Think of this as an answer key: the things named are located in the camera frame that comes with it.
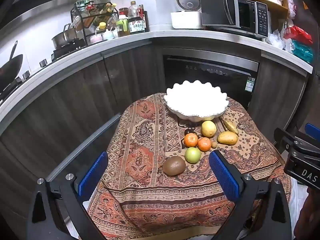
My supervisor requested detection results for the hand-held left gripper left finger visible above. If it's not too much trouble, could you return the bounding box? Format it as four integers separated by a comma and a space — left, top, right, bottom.
26, 151, 108, 240

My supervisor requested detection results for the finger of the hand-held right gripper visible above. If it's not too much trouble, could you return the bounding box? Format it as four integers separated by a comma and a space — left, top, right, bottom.
304, 123, 320, 142
273, 128, 298, 153

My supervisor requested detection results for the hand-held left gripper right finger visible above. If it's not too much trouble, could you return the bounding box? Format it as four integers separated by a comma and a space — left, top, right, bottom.
209, 150, 292, 240

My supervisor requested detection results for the orange tangerine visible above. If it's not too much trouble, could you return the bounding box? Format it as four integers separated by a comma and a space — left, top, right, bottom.
197, 137, 212, 152
184, 133, 199, 147

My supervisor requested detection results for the yellow mango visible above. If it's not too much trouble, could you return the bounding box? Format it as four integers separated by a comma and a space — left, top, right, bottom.
217, 131, 239, 145

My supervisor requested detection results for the green apple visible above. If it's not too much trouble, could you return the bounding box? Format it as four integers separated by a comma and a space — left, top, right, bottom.
185, 147, 201, 164

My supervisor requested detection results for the small yellow banana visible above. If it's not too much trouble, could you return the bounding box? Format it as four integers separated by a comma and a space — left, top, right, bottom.
222, 118, 239, 135

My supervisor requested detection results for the brown kiwi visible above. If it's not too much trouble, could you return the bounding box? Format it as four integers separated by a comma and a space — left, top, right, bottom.
162, 156, 186, 176

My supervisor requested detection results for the white scalloped bowl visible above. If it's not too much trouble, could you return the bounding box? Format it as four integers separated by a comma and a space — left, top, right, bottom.
164, 80, 228, 121

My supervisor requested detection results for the person's right forearm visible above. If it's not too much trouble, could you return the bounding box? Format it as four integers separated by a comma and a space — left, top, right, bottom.
294, 187, 320, 240

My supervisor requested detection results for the metal kick plate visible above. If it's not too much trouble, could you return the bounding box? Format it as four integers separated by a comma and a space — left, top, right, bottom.
47, 113, 123, 182

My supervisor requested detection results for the yellow lemon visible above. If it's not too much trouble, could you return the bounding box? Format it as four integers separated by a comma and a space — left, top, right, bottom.
201, 120, 217, 138

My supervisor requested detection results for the patterned paisley tablecloth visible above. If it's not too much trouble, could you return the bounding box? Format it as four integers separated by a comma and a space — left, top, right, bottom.
81, 92, 293, 240

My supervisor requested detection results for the dark wood cabinet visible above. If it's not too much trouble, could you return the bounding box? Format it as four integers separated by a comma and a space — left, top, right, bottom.
0, 37, 308, 215

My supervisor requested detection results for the teal plastic bag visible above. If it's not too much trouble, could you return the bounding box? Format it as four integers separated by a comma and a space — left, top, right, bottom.
291, 40, 314, 63

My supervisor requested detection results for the built-in black dishwasher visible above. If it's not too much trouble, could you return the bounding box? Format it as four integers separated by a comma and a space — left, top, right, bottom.
162, 54, 259, 110

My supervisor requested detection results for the red plastic bag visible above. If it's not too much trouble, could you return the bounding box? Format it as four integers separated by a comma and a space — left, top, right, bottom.
284, 25, 313, 46

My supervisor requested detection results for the white plastic bag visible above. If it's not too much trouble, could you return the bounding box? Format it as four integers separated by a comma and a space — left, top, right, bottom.
266, 28, 286, 50

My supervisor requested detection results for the wooden shelf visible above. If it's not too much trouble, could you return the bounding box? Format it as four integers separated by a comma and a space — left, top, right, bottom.
199, 0, 290, 26

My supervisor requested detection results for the gas stove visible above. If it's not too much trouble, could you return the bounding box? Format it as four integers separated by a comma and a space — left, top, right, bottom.
0, 39, 87, 102

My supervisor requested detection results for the black microwave oven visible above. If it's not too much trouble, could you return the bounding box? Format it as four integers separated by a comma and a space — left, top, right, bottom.
200, 0, 270, 39

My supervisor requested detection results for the black wok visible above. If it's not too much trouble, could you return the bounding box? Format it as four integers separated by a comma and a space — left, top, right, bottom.
0, 40, 24, 91

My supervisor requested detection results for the steel cooking pot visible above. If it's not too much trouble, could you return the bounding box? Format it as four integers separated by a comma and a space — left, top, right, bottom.
51, 24, 78, 49

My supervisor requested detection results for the white seasoning jar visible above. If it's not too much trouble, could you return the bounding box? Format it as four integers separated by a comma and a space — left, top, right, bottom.
103, 29, 118, 41

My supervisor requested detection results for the cooking oil bottle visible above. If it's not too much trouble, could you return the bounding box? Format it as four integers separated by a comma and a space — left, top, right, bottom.
116, 14, 131, 38

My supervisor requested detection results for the white rice cooker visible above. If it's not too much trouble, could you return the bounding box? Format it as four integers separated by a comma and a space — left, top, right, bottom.
171, 0, 203, 30

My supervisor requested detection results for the large soy sauce bottle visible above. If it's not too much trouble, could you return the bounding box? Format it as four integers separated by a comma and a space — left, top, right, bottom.
128, 1, 146, 34

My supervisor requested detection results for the row of condiment bottles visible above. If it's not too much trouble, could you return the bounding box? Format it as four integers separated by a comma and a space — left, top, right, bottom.
74, 0, 118, 18

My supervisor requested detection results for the dark glass bottle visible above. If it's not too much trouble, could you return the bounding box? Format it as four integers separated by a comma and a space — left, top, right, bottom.
139, 4, 150, 32

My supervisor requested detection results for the black wire spice rack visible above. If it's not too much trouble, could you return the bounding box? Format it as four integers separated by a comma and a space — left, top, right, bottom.
70, 3, 119, 46

